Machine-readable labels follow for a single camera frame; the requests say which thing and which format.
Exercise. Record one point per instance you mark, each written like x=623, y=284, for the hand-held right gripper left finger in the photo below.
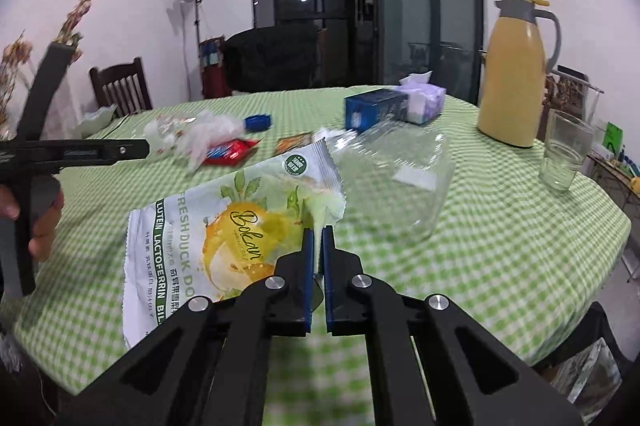
x=310, y=266

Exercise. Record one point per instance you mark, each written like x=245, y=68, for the dried flower bouquet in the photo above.
x=82, y=5

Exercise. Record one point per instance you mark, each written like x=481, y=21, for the trash bin with bag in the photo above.
x=585, y=371

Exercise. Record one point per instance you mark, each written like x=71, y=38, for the blue box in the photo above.
x=370, y=108

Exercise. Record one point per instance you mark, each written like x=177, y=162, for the crumpled clear plastic bag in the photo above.
x=200, y=133

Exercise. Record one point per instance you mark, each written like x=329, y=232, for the sliding glass door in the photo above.
x=410, y=5

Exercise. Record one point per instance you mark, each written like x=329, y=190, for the yellow thermos jug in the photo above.
x=510, y=80

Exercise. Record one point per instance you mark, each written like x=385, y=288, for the green checked tablecloth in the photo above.
x=500, y=256

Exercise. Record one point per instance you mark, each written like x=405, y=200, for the purple tissue pack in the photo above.
x=425, y=103

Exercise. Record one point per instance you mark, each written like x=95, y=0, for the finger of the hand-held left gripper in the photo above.
x=100, y=151

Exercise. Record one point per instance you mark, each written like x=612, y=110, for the person's left hand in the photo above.
x=47, y=221

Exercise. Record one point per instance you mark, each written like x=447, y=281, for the green box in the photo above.
x=612, y=140

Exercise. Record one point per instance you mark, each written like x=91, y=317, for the white wavy bowl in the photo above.
x=97, y=120

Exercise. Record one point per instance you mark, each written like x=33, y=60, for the clear drinking glass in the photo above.
x=562, y=155

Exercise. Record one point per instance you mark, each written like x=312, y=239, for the dark wooden chair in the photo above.
x=122, y=90

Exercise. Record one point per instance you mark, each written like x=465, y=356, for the red snack wrapper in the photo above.
x=230, y=152

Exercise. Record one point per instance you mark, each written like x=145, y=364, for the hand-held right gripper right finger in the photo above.
x=327, y=266

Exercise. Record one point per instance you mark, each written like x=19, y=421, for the small blue plastic object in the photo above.
x=257, y=122

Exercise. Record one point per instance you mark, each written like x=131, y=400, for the small orange packet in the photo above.
x=292, y=143

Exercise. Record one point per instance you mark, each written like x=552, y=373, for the red bag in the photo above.
x=215, y=80

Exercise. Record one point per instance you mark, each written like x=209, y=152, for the cluttered side table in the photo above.
x=615, y=178

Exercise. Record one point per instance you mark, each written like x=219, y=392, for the white dog food packet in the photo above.
x=190, y=226

